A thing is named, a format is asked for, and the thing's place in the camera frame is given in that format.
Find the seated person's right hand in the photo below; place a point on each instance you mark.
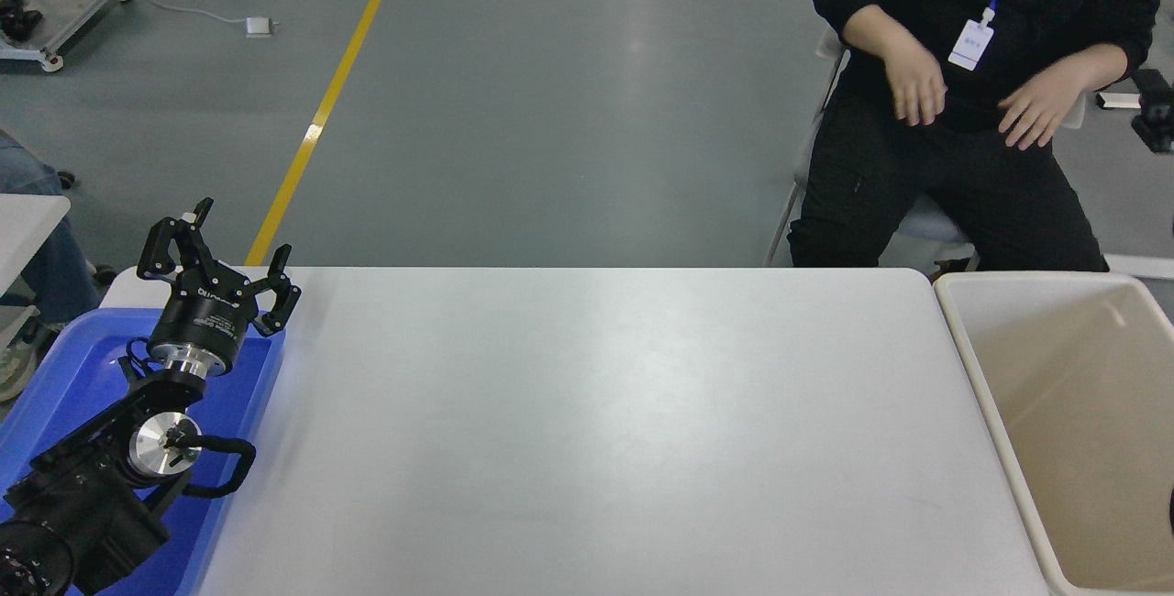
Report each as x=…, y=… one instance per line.
x=917, y=87

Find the blue plastic tray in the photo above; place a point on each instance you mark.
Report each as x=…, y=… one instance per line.
x=73, y=376

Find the white power adapter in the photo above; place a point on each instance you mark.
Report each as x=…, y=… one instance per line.
x=259, y=27

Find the person in jeans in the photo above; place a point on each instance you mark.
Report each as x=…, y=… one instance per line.
x=46, y=252

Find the large pale plastic bin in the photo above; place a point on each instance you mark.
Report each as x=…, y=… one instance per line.
x=1082, y=413

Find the short white floor bar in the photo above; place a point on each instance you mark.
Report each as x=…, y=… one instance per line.
x=1114, y=101

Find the seated person's left forearm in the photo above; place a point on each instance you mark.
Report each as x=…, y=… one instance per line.
x=1087, y=69

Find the long white floor bar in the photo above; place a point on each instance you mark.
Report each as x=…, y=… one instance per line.
x=1142, y=268

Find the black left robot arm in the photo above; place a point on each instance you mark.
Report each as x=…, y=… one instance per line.
x=83, y=504

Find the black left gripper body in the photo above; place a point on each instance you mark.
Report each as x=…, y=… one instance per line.
x=204, y=321

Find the seated person's left hand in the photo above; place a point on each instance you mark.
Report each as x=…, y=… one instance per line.
x=1036, y=115

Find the white office chair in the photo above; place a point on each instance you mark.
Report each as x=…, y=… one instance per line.
x=931, y=225

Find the seated person's right forearm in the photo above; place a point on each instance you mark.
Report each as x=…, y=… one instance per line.
x=871, y=27

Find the seated person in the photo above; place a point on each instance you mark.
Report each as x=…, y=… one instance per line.
x=917, y=174

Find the white wheeled side table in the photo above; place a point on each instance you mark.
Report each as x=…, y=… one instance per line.
x=27, y=225

